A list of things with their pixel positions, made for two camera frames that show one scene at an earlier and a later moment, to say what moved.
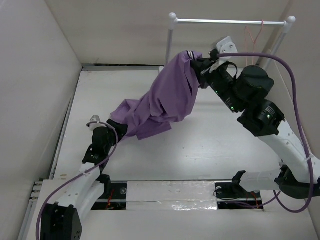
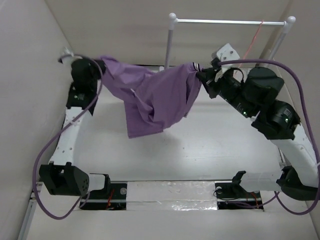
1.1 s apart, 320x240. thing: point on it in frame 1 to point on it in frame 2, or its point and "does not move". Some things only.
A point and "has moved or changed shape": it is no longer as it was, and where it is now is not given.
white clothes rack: (287, 24) does not move
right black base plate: (231, 195) does not move
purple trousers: (172, 98) has moved or changed shape
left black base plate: (116, 200) does not move
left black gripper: (121, 129) to (94, 64)
